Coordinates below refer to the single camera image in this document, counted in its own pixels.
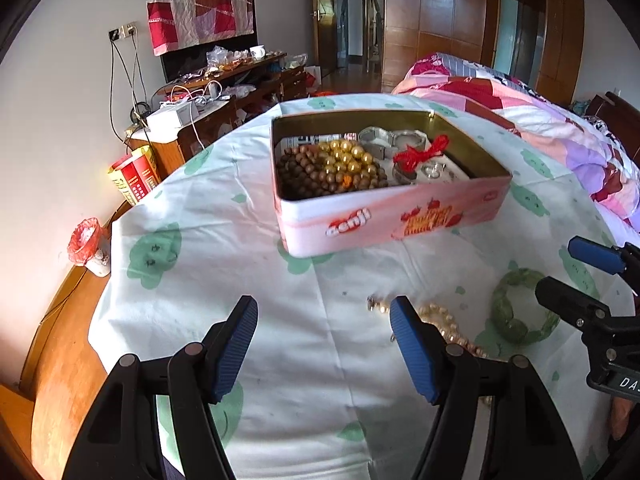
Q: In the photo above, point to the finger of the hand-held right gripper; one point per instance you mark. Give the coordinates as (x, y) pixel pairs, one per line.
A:
(565, 297)
(592, 254)

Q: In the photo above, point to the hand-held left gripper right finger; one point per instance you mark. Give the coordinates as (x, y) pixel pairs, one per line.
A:
(415, 350)

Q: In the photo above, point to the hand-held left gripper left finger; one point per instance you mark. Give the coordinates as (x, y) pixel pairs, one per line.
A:
(235, 350)

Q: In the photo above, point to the pink tin box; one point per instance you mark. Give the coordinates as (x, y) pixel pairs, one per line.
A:
(350, 225)

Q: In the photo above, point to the red knot charm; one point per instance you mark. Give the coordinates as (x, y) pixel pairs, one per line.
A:
(420, 152)

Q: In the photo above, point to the person's right hand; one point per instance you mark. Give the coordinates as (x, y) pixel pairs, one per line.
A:
(622, 417)

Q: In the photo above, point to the white tablecloth with green prints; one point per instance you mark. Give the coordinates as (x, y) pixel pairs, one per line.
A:
(325, 285)

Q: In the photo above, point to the patchwork quilt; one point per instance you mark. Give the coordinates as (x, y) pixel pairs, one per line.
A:
(550, 125)

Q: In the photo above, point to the dark wooden headboard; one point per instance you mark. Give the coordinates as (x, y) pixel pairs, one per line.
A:
(620, 115)

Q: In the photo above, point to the bin with red bag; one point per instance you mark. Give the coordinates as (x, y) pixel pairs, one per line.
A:
(87, 245)

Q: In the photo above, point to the red yellow carton box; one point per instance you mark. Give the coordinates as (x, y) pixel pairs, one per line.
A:
(135, 175)

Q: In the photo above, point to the silver watch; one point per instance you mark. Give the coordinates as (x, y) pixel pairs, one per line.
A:
(410, 136)
(375, 137)

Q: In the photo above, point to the wooden television cabinet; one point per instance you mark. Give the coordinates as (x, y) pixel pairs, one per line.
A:
(210, 125)

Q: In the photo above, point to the printed paper lining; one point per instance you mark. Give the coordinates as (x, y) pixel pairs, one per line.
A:
(320, 139)

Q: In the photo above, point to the white box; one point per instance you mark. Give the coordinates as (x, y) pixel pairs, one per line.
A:
(170, 115)

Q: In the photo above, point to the wooden wardrobe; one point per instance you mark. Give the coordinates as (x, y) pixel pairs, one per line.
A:
(450, 25)

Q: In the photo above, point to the red white paper bag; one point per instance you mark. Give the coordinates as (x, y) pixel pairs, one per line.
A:
(312, 80)

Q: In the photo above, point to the black television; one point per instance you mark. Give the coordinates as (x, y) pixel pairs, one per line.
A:
(185, 62)

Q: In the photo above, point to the clear plastic bag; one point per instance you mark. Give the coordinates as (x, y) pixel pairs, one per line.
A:
(218, 56)

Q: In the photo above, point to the white mug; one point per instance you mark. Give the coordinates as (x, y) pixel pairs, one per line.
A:
(257, 52)

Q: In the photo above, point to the wooden door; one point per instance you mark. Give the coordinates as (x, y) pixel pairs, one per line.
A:
(325, 35)

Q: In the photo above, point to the red patchwork cloth cover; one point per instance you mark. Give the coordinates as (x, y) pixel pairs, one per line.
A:
(200, 15)

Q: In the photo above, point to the wall power socket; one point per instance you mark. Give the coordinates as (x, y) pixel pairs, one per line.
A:
(121, 32)

